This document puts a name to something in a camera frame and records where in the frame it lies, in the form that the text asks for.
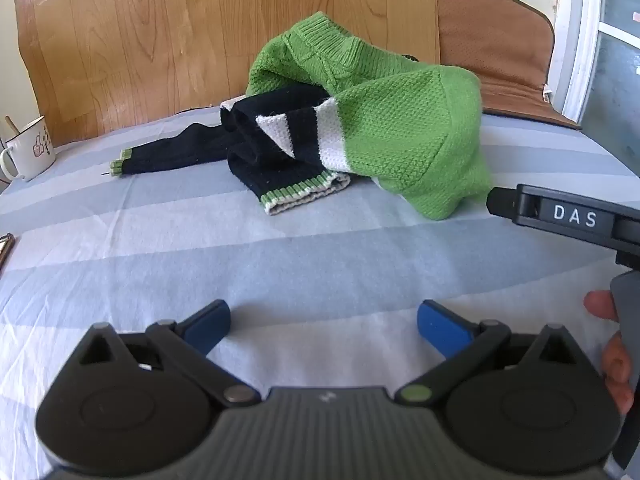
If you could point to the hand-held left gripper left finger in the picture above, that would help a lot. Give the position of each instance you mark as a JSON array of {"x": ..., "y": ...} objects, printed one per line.
[{"x": 210, "y": 325}]

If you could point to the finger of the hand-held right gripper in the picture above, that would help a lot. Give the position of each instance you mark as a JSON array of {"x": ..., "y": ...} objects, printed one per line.
[{"x": 502, "y": 202}]

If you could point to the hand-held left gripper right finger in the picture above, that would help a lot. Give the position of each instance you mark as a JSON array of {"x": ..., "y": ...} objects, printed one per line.
[{"x": 437, "y": 325}]

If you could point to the green and navy knit sweater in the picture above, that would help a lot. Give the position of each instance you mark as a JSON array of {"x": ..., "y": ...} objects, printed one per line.
[{"x": 400, "y": 130}]

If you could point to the person's right hand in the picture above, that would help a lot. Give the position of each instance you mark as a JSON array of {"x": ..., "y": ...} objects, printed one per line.
[{"x": 617, "y": 365}]

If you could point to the brown cushion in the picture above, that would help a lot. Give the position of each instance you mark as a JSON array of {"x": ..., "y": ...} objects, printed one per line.
[{"x": 500, "y": 45}]

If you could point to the flat dark-edged object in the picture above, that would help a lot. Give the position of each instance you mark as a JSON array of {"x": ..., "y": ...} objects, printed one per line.
[{"x": 5, "y": 252}]

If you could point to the white enamel mug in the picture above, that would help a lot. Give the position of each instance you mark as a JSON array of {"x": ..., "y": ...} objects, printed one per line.
[{"x": 30, "y": 152}]

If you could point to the wooden headboard panel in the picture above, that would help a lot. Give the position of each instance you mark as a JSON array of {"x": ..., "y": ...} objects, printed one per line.
[{"x": 175, "y": 35}]

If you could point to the white window frame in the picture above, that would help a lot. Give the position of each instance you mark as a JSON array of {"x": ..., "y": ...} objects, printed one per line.
[{"x": 575, "y": 35}]

